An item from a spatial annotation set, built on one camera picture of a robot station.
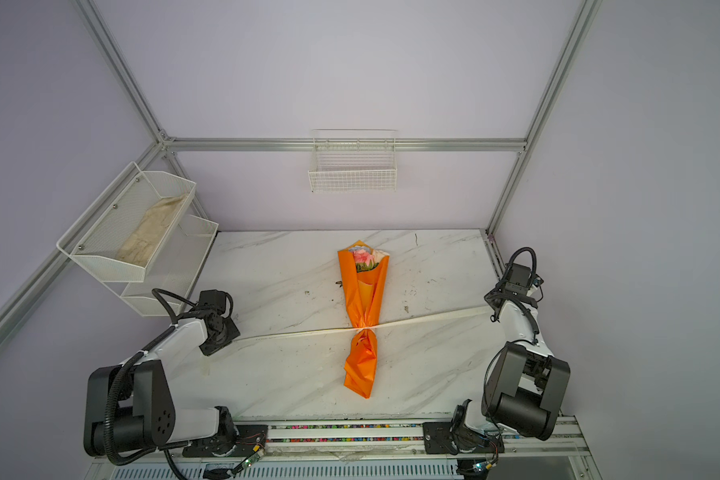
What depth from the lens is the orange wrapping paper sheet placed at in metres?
0.79

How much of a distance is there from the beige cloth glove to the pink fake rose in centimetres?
56

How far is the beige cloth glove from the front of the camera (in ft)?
2.45

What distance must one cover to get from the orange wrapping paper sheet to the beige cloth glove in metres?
0.54

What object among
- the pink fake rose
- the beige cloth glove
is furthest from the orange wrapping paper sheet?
the beige cloth glove

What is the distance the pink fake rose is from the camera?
1.03 m

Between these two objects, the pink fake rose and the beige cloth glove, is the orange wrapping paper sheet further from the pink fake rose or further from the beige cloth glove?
the beige cloth glove
